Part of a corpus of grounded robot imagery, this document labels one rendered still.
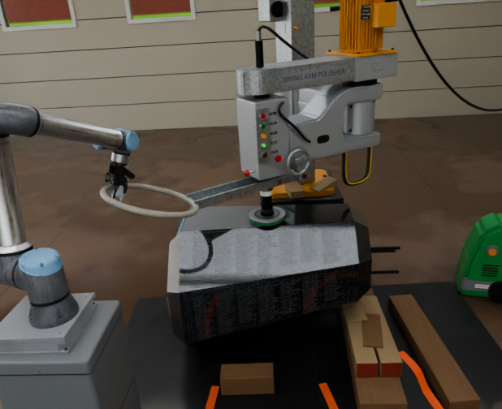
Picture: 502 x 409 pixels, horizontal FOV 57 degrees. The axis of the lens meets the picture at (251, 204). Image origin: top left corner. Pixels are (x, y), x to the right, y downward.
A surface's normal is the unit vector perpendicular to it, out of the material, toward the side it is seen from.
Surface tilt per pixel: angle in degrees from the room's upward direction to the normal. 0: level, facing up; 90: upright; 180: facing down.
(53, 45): 90
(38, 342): 87
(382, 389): 0
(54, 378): 90
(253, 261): 45
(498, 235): 90
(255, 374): 0
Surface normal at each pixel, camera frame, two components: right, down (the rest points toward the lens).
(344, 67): 0.48, 0.32
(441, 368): -0.06, -0.92
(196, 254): -0.03, -0.37
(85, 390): -0.05, 0.40
